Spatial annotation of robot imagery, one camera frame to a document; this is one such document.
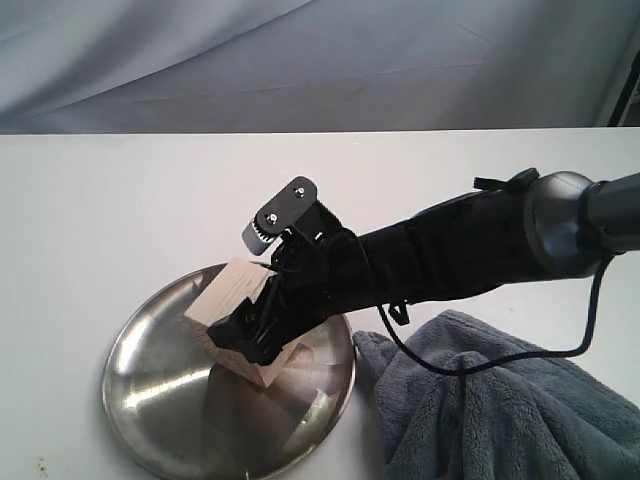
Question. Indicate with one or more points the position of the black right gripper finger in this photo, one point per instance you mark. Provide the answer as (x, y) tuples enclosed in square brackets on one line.
[(239, 329), (263, 350)]

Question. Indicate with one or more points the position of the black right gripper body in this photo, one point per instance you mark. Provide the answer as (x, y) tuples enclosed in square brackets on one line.
[(320, 270)]

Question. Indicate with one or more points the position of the light wooden cube block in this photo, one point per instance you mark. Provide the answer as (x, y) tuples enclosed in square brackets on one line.
[(237, 281)]

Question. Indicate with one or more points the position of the grey-blue fleece cloth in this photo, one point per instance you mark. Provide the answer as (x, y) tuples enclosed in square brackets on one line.
[(531, 419)]

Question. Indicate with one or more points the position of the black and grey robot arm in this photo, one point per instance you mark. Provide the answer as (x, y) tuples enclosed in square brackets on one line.
[(529, 228)]

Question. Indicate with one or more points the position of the round stainless steel plate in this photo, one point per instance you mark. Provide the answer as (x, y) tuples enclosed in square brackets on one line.
[(181, 416)]

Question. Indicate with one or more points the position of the grey fabric backdrop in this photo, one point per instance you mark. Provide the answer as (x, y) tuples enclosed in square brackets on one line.
[(311, 66)]

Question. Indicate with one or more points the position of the black stand at right edge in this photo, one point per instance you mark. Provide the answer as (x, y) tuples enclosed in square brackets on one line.
[(626, 94)]

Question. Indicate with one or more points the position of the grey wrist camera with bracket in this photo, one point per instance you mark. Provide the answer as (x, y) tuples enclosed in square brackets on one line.
[(282, 211)]

